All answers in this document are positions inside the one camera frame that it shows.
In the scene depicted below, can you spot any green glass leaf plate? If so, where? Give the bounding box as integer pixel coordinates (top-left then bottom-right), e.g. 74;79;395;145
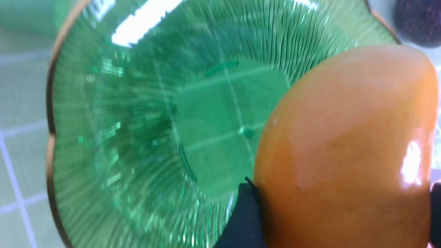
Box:
46;0;400;248

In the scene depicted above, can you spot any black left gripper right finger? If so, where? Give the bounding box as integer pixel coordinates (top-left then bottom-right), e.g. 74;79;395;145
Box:
429;183;441;248

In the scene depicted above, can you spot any purple toy mangosteen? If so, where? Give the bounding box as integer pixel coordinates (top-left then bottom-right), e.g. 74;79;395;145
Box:
393;0;441;48

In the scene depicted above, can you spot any green foam cube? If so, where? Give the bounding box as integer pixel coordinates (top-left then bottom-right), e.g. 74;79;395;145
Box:
0;0;77;36

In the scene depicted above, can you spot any orange toy mango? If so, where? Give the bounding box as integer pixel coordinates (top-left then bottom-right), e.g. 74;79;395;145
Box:
253;44;439;248

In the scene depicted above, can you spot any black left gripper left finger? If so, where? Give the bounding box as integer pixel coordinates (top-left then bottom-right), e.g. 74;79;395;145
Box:
214;177;267;248

